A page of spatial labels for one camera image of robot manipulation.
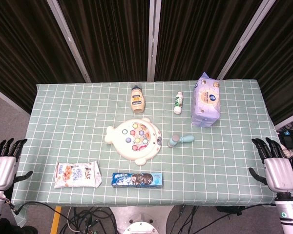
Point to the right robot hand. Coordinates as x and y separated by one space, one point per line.
279 170

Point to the small white green bottle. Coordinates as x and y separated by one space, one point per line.
178 103

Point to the green checkered tablecloth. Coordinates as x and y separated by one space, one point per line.
88 117

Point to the grey metal frame post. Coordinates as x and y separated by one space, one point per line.
153 40
69 40
244 40

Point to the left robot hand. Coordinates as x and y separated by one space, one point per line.
1 170

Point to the teal handheld tool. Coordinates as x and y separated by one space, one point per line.
179 140

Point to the mayonnaise squeeze bottle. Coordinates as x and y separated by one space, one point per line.
137 100

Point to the blue cookie box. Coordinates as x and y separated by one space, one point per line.
137 180

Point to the purple tissue pack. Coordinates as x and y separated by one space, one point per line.
206 102

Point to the white whack-a-mole toy board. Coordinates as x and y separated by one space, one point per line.
134 141

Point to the white orange snack bag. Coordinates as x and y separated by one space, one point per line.
77 175

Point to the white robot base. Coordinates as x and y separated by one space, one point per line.
141 220

